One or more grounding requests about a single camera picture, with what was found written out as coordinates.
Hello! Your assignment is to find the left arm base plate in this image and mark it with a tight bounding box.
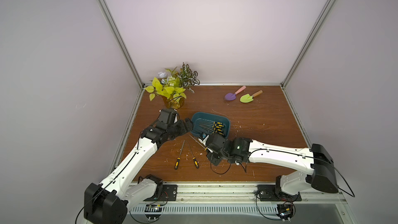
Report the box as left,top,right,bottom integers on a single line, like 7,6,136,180
144,184,178,202

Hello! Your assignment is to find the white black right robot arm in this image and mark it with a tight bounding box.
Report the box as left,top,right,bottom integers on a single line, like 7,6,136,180
200,133,339,198

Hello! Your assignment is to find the purple toy shovel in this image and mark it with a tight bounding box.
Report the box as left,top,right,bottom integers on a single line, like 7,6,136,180
224,86,246,101

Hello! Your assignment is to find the teal plastic storage box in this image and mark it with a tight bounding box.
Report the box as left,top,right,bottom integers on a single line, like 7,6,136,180
191,112,231,138

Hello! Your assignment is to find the eleventh needle file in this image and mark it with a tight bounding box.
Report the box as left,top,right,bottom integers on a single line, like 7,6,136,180
199,121,224,128

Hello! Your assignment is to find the aluminium front rail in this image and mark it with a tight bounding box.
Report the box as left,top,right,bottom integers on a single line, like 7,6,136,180
127,182,347,220

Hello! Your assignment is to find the left electronics board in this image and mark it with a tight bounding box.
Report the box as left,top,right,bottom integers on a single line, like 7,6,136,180
144,204,163,223

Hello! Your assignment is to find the green toy shovel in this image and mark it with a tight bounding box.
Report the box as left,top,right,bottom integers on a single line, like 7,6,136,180
239,90,263,103

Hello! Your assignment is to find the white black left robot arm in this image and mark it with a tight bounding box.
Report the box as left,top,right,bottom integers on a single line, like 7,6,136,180
81,108,193,224

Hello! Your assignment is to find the right electronics board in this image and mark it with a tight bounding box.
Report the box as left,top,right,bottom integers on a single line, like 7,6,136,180
276,204,295,222

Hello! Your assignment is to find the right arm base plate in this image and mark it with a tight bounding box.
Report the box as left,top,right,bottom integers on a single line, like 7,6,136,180
257,185,302,202

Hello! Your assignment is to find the electronics board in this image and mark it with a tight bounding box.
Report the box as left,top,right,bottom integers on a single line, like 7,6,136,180
144,204,163,223
276,204,295,222

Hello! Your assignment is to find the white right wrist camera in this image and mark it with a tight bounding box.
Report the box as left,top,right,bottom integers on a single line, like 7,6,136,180
199,132,210,146

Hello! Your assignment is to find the potted green artificial plant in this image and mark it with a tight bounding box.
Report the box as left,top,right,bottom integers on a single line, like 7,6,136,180
144,63,200,110

